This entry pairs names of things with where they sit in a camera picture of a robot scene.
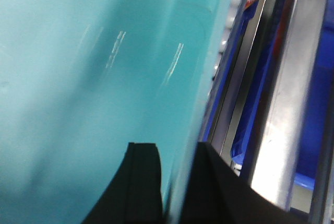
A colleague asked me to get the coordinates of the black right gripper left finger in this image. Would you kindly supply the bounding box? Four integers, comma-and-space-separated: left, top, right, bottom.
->
83, 143, 163, 223

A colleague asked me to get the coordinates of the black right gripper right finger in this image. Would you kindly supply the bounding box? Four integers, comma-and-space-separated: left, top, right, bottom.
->
180, 142, 305, 223

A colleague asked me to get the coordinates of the light blue plastic bin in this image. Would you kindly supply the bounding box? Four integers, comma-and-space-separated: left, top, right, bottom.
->
1, 0, 231, 223

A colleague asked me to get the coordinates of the dark blue bin lower centre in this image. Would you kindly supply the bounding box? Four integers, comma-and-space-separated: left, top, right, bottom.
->
199, 0, 277, 168

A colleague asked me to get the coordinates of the dark blue bin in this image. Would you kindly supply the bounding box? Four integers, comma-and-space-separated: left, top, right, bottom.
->
293, 20, 334, 191
199, 0, 277, 168

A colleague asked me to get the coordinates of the dark blue bin lower right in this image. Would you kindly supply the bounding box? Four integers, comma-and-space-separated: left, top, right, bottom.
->
293, 20, 334, 191

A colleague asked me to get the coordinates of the stainless steel shelf rail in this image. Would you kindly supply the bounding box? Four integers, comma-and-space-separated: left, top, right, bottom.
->
208, 0, 334, 224

